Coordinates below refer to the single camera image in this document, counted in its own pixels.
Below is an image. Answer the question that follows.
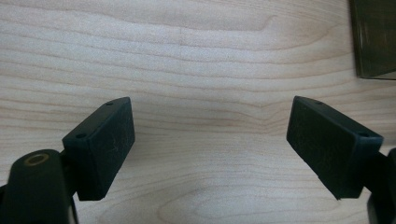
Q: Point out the dark olive box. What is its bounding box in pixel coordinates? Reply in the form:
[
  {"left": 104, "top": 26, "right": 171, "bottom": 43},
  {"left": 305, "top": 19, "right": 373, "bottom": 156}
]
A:
[{"left": 348, "top": 0, "right": 396, "bottom": 81}]

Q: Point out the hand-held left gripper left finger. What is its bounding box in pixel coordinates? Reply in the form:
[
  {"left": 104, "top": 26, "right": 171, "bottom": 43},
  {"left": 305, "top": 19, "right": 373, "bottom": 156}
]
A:
[{"left": 61, "top": 96, "right": 136, "bottom": 202}]

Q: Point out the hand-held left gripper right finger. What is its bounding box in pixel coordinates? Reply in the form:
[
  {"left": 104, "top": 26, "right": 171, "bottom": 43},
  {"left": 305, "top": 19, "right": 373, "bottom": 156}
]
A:
[{"left": 286, "top": 95, "right": 385, "bottom": 201}]

